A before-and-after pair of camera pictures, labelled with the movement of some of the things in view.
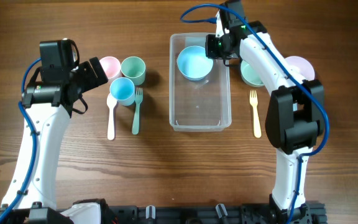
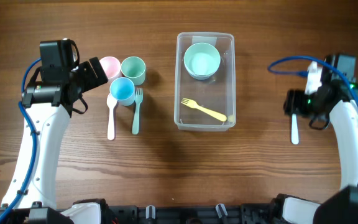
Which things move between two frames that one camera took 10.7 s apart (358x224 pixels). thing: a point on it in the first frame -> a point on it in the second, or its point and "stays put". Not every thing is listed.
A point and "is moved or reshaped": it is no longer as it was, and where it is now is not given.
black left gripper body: [95, 72] stays put
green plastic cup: [133, 68] stays put
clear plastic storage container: [204, 105] is moved or reshaped
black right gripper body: [212, 46] -> [295, 104]
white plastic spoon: [112, 102] stays put
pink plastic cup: [110, 65] stays put
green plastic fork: [138, 97] stays put
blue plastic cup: [122, 89] stays put
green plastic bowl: [248, 76] -> [202, 60]
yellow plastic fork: [253, 100] -> [191, 103]
